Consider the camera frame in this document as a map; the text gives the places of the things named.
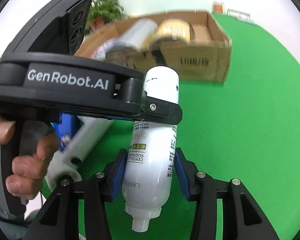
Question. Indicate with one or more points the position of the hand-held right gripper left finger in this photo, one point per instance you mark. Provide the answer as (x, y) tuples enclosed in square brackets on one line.
[(116, 177)]

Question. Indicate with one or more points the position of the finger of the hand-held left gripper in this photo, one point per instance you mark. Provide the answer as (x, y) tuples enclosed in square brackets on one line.
[(162, 111)]

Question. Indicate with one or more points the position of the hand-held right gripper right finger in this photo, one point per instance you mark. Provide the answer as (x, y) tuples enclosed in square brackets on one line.
[(181, 175)]

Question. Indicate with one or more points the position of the white spray bottle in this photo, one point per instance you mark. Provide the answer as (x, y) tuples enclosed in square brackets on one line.
[(150, 160)]

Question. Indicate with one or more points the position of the large cardboard box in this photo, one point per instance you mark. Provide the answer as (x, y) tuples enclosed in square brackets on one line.
[(197, 62)]

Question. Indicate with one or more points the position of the cartoon printed box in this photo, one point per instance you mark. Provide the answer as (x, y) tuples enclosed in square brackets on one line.
[(107, 48)]

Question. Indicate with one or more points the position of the yellow can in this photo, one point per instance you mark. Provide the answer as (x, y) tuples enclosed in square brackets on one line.
[(172, 30)]

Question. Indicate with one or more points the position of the silver can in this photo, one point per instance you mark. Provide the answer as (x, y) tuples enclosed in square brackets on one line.
[(140, 31)]

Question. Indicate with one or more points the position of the person's left hand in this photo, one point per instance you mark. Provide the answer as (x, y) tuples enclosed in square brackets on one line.
[(27, 167)]

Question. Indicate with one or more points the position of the blue and white tube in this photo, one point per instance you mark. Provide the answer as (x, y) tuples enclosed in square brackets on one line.
[(82, 140)]

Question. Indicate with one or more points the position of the green table cloth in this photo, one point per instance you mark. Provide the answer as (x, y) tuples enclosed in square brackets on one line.
[(240, 130)]

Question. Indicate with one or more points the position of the potted green plant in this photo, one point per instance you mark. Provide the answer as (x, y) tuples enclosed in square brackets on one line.
[(106, 8)]

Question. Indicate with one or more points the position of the small orange box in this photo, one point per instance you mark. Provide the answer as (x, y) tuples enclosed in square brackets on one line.
[(218, 6)]

